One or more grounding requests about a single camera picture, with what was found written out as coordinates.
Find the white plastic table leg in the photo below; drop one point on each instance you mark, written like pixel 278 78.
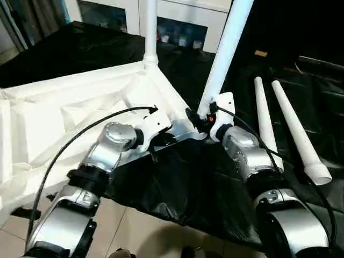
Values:
pixel 295 126
pixel 228 53
pixel 151 35
pixel 264 115

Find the white plastic table top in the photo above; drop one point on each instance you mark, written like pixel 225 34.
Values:
pixel 67 107

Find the black table mat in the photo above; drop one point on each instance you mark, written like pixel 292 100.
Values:
pixel 188 182

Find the small yellow tag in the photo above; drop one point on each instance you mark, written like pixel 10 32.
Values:
pixel 260 53

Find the white glass-door cabinet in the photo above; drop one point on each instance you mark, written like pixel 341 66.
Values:
pixel 129 13

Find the black long bar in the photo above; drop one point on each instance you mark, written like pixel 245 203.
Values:
pixel 322 62

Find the grey curtain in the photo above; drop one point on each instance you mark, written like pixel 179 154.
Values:
pixel 27 24

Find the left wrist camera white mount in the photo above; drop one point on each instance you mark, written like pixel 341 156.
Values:
pixel 156 123

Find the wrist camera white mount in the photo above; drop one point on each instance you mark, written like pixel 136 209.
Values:
pixel 156 123
pixel 224 113

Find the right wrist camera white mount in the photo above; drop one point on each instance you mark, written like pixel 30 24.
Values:
pixel 224 113

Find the black folding table frame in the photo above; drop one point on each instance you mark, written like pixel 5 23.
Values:
pixel 29 212

